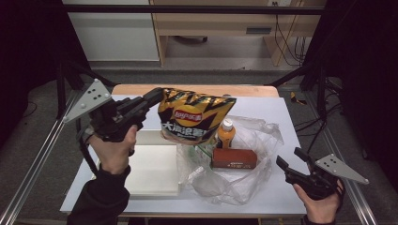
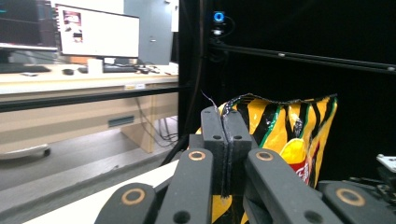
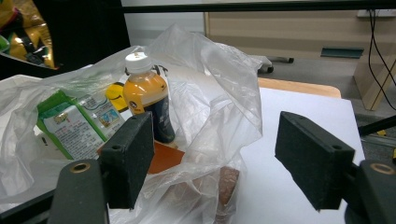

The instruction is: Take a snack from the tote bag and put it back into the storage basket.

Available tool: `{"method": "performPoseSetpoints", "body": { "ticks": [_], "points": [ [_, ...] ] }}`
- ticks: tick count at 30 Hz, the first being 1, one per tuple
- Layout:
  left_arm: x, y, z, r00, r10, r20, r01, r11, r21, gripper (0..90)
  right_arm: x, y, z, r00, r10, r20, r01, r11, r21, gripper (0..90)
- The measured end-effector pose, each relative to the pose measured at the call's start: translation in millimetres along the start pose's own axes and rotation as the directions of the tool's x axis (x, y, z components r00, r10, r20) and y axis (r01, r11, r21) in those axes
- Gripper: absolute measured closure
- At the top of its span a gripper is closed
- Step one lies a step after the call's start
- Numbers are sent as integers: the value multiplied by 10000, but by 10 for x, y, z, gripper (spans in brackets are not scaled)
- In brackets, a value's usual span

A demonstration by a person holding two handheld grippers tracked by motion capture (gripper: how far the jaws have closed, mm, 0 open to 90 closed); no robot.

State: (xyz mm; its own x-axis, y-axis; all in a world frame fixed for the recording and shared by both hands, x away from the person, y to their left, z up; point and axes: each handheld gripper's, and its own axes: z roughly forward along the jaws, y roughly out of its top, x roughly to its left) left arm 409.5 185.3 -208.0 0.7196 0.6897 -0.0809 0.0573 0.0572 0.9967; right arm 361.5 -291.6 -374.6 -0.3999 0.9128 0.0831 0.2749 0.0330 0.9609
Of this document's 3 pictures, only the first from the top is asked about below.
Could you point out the yellow black chips bag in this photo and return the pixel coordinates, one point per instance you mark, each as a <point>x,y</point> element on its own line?
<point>194,115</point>

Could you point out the black metal stand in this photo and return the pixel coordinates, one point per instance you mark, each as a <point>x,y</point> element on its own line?
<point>61,90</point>
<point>320,93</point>

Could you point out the person's left hand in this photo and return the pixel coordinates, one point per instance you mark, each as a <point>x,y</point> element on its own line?
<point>114,156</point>

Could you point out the white table board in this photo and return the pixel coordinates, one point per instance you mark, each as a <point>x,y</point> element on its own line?
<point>266,109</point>

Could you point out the brown rectangular box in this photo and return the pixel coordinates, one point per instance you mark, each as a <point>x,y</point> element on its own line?
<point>234,157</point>

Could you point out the white cabinet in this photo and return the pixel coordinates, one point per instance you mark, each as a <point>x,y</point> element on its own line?
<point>115,37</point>

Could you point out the white plastic bin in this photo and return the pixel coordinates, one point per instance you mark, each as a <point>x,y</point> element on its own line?
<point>153,168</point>

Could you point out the clear plastic bag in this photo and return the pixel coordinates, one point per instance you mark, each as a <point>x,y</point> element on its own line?
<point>231,184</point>

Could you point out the person's right hand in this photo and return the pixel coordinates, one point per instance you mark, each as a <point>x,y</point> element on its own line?
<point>322,211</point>

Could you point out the wooden desk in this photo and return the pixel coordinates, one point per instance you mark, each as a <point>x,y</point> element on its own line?
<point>219,22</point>

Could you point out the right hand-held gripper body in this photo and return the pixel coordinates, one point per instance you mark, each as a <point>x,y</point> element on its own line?
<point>319,187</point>

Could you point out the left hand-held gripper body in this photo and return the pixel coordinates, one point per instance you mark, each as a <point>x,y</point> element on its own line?
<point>109,122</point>

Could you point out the aluminium floor rail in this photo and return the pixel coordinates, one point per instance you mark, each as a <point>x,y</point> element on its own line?
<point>40,156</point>
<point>359,200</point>

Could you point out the yellow black floor tape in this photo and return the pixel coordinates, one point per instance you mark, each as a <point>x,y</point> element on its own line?
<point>294,97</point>

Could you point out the orange drink bottle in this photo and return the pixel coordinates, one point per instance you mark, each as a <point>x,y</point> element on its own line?
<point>226,134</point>

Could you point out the black metal frame bar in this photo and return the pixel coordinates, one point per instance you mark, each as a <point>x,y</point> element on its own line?
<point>187,9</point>

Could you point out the black curtain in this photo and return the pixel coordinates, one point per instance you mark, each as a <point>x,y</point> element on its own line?
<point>28,47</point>
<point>369,62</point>

